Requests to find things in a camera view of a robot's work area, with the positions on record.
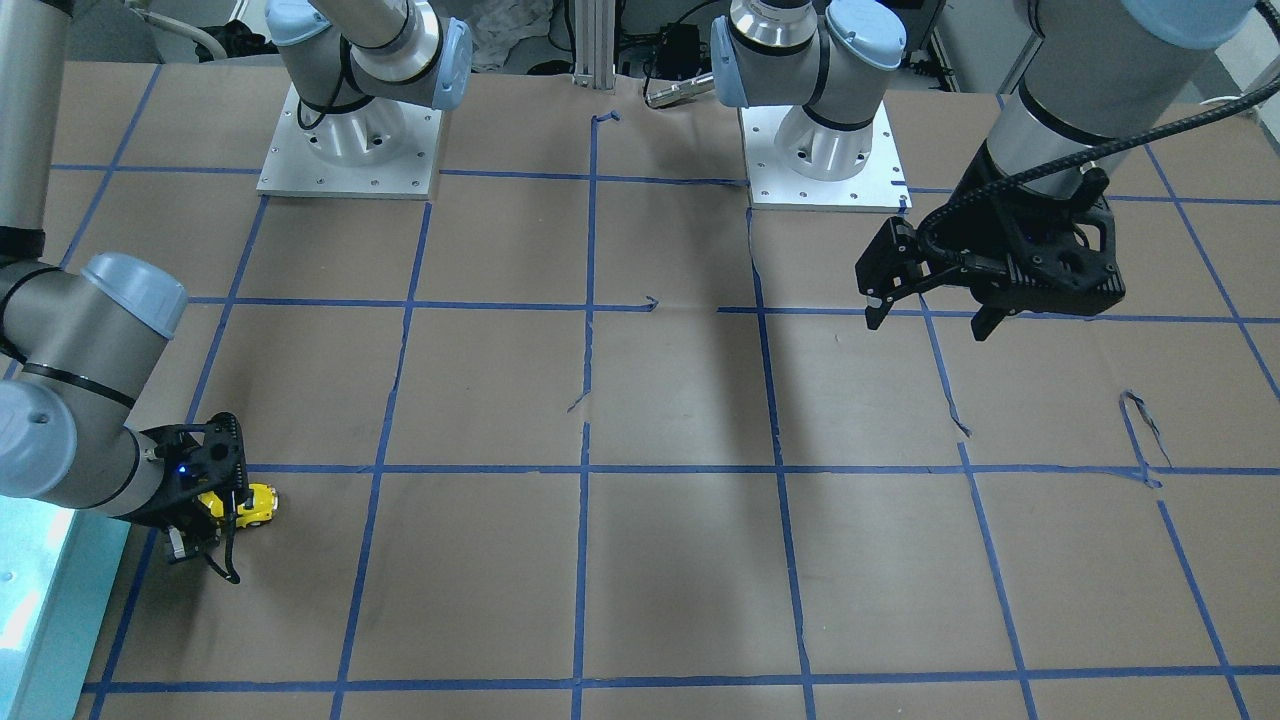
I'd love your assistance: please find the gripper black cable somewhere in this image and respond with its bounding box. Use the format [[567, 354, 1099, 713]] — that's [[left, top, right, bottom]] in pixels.
[[200, 420, 246, 585], [918, 78, 1280, 275]]

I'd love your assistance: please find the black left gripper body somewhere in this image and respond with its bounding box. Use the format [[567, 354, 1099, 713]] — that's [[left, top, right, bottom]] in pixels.
[[905, 167, 1126, 316]]

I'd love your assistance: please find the aluminium frame post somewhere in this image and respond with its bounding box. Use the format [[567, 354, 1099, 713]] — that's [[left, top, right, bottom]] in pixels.
[[566, 0, 617, 94]]

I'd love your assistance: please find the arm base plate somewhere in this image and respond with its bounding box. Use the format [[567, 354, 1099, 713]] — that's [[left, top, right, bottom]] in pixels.
[[739, 104, 913, 214], [257, 88, 447, 201]]

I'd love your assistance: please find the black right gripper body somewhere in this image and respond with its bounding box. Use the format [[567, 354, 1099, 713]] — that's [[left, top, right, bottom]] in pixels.
[[125, 421, 239, 566]]

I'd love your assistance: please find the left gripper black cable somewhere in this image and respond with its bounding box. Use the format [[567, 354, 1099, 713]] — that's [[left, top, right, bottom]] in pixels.
[[918, 78, 1280, 275]]

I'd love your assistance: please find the yellow toy beetle car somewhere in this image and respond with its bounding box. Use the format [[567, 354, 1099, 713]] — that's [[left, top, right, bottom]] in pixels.
[[197, 483, 279, 529]]

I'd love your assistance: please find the turquoise plastic bin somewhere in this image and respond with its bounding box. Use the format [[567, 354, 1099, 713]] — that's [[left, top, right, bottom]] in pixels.
[[1, 497, 129, 719]]

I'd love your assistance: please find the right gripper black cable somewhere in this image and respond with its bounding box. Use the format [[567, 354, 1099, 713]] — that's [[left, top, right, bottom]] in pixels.
[[200, 420, 246, 585]]

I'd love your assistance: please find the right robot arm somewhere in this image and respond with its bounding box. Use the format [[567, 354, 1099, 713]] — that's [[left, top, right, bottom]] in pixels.
[[3, 1, 474, 583]]

